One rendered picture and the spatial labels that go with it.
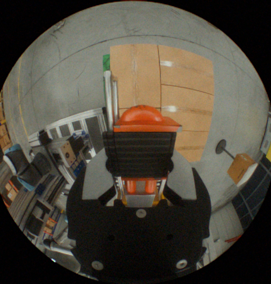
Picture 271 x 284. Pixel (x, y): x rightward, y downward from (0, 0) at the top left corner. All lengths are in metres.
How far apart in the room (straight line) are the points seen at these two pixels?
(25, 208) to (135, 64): 1.32
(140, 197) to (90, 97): 1.41
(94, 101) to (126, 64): 0.82
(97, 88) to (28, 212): 1.56
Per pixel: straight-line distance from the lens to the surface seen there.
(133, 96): 0.76
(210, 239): 1.80
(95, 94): 1.43
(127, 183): 0.17
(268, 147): 7.35
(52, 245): 0.98
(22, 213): 0.84
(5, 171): 0.54
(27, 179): 0.60
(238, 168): 1.91
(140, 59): 0.83
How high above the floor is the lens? 1.30
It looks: 62 degrees down
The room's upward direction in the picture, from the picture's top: 176 degrees counter-clockwise
